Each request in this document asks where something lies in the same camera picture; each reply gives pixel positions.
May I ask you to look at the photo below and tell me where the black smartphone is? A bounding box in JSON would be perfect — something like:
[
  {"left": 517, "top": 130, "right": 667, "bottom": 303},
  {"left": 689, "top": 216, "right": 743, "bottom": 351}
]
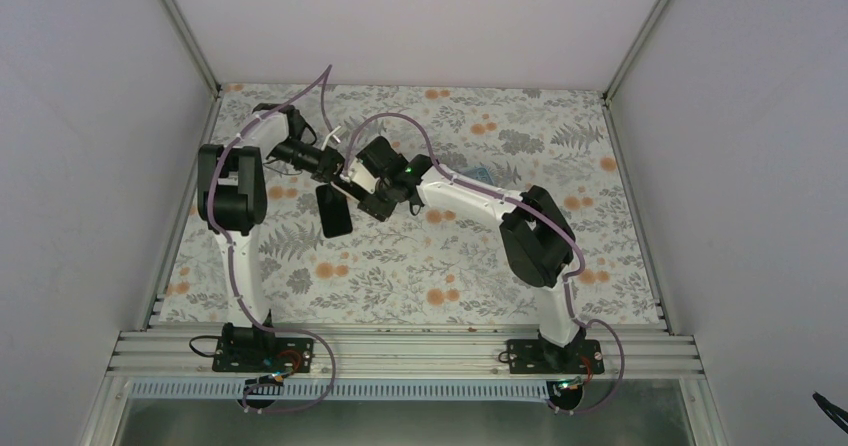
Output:
[{"left": 315, "top": 184, "right": 353, "bottom": 239}]

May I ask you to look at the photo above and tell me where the light blue phone case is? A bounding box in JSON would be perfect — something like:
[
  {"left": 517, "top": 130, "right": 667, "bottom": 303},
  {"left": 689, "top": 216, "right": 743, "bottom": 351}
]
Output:
[{"left": 462, "top": 167, "right": 495, "bottom": 185}]

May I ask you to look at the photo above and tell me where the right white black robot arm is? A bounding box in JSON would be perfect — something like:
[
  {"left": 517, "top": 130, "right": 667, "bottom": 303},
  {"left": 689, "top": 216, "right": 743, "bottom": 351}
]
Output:
[{"left": 348, "top": 136, "right": 585, "bottom": 373}]

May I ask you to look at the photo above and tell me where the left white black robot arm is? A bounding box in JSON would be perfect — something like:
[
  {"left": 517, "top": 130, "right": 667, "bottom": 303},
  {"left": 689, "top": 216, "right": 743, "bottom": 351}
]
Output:
[{"left": 196, "top": 103, "right": 344, "bottom": 371}]

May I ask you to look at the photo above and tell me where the floral patterned table mat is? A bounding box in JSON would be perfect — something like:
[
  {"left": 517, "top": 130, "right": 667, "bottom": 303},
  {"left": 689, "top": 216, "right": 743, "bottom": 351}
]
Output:
[{"left": 158, "top": 83, "right": 664, "bottom": 328}]

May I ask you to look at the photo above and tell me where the black object at edge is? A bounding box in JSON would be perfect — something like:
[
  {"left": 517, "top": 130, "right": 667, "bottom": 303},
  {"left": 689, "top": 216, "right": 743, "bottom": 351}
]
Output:
[{"left": 812, "top": 392, "right": 848, "bottom": 433}]

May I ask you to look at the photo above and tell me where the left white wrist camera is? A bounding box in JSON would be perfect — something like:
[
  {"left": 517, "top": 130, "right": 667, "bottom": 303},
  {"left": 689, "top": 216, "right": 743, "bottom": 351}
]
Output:
[{"left": 321, "top": 126, "right": 343, "bottom": 150}]

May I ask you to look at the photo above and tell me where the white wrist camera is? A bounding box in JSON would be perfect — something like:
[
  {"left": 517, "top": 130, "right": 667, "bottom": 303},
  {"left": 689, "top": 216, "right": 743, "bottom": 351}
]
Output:
[
  {"left": 321, "top": 126, "right": 343, "bottom": 150},
  {"left": 339, "top": 161, "right": 378, "bottom": 200}
]

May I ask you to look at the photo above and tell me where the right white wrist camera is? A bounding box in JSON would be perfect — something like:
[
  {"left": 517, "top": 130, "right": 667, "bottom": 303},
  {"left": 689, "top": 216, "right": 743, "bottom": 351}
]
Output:
[{"left": 339, "top": 161, "right": 378, "bottom": 200}]

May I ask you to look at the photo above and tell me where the slotted cable duct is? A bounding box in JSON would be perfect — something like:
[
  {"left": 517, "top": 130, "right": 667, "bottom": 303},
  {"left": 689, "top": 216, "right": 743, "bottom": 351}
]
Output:
[{"left": 127, "top": 378, "right": 550, "bottom": 402}]

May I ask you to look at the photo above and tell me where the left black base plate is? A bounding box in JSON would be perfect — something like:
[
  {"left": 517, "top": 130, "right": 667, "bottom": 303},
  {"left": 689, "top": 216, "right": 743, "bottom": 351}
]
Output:
[{"left": 188, "top": 323, "right": 314, "bottom": 375}]

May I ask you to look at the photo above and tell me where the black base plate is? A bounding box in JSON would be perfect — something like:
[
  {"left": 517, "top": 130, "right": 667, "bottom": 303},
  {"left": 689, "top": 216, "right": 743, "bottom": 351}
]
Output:
[
  {"left": 497, "top": 326, "right": 605, "bottom": 375},
  {"left": 188, "top": 323, "right": 314, "bottom": 375}
]

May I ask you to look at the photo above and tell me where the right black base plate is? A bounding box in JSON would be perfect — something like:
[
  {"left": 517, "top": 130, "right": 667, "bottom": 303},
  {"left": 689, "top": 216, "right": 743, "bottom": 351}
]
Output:
[{"left": 497, "top": 326, "right": 605, "bottom": 375}]

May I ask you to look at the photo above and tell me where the left aluminium corner post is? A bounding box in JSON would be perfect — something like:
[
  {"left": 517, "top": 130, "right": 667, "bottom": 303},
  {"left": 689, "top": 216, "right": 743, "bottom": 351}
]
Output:
[{"left": 158, "top": 0, "right": 220, "bottom": 97}]

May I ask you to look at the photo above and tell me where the aluminium corner post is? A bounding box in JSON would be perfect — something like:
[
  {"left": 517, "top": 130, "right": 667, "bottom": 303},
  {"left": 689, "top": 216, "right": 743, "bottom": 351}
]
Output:
[
  {"left": 603, "top": 0, "right": 672, "bottom": 107},
  {"left": 158, "top": 0, "right": 220, "bottom": 97}
]

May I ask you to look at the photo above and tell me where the aluminium mounting rail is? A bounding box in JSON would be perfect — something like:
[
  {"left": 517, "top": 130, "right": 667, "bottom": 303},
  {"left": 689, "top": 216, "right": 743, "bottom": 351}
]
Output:
[{"left": 107, "top": 323, "right": 705, "bottom": 380}]

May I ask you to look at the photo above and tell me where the right aluminium corner post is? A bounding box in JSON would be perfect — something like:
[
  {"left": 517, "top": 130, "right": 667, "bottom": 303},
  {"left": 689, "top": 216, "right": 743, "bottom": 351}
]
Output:
[{"left": 603, "top": 0, "right": 672, "bottom": 107}]

